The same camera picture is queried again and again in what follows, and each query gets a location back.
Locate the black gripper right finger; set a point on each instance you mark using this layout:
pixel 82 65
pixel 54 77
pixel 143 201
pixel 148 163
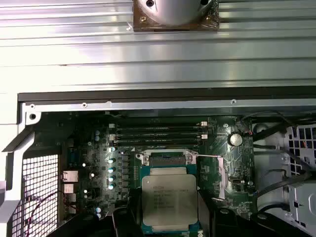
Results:
pixel 234 222

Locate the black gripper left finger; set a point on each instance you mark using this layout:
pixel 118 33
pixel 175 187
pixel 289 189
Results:
pixel 126 222

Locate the silver green CPU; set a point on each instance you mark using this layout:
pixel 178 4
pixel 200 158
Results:
pixel 169 197

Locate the CPU socket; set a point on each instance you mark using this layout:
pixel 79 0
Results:
pixel 168 160

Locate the black RAM slot white clips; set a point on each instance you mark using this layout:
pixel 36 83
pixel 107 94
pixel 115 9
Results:
pixel 158 124
pixel 158 136

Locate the silver rear port block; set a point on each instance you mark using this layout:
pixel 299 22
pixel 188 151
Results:
pixel 70 175
pixel 68 188

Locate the silver metal drive cage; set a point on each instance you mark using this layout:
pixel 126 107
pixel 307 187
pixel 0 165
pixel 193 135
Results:
pixel 300 197

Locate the green motherboard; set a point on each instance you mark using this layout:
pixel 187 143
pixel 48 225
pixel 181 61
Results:
pixel 214 153

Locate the silver coin cell battery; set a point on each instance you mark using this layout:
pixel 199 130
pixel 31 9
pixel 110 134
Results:
pixel 234 139

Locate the black PC case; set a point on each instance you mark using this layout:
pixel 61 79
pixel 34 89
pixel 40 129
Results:
pixel 74 96

